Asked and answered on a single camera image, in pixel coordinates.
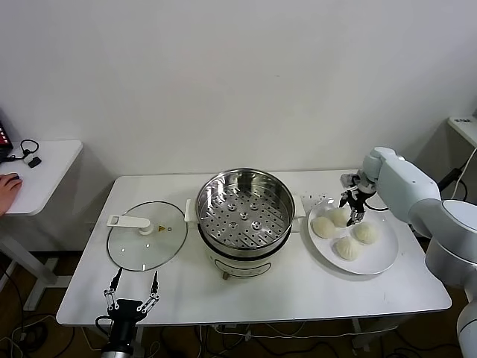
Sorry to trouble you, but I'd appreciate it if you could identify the person's bare hand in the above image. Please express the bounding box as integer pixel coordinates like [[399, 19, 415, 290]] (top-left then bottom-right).
[[0, 173, 23, 217]]

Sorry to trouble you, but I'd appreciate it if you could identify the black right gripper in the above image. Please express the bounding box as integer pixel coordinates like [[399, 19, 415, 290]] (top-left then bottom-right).
[[338, 178, 376, 227]]

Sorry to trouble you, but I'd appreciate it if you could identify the stainless steel steamer basket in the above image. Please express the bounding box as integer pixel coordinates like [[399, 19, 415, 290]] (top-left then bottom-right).
[[185, 167, 307, 251]]

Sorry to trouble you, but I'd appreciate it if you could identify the black looped cable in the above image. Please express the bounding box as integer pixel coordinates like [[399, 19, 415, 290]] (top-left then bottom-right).
[[1, 139, 41, 162]]

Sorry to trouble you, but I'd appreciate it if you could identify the white hanging cable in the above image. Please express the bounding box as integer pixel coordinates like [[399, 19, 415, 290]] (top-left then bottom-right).
[[461, 147, 477, 175]]

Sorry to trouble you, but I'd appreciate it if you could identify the red black device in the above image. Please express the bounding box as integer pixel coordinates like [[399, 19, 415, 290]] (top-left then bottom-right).
[[0, 107, 15, 162]]

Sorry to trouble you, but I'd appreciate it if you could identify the glass lid white handle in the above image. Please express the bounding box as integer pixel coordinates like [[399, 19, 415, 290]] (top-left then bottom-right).
[[107, 201, 189, 271]]

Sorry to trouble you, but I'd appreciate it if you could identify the black power adapter cable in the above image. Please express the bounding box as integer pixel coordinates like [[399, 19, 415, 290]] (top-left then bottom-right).
[[437, 167, 469, 204]]

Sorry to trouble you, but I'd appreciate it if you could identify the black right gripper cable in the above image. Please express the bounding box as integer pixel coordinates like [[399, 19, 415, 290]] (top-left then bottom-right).
[[363, 200, 391, 213]]

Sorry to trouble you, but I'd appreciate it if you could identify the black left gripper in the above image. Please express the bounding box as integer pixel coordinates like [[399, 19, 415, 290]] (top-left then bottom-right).
[[103, 268, 162, 346]]

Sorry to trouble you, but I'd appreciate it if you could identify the black floor cable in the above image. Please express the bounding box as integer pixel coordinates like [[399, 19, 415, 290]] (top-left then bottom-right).
[[0, 260, 25, 358]]

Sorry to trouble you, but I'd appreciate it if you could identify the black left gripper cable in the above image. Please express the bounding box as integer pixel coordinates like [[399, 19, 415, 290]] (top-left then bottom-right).
[[95, 315, 113, 339]]

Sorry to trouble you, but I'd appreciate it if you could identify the white side table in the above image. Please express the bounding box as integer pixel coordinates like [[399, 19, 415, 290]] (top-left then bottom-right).
[[0, 140, 85, 313]]

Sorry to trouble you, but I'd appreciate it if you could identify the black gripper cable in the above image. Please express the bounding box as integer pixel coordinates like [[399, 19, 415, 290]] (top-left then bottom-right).
[[95, 315, 113, 339], [363, 200, 391, 213]]

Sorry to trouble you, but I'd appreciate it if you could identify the white steamed baozi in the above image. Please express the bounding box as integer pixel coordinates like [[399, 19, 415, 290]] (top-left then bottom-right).
[[335, 236, 363, 261], [327, 207, 351, 227], [312, 216, 336, 239], [353, 222, 379, 245]]

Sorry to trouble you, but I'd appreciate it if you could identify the white round plate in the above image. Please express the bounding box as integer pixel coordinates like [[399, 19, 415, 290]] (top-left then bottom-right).
[[307, 197, 399, 276]]

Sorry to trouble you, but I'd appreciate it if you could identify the white electric cooker base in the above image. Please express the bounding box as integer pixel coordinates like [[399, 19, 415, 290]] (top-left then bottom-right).
[[197, 223, 295, 280]]

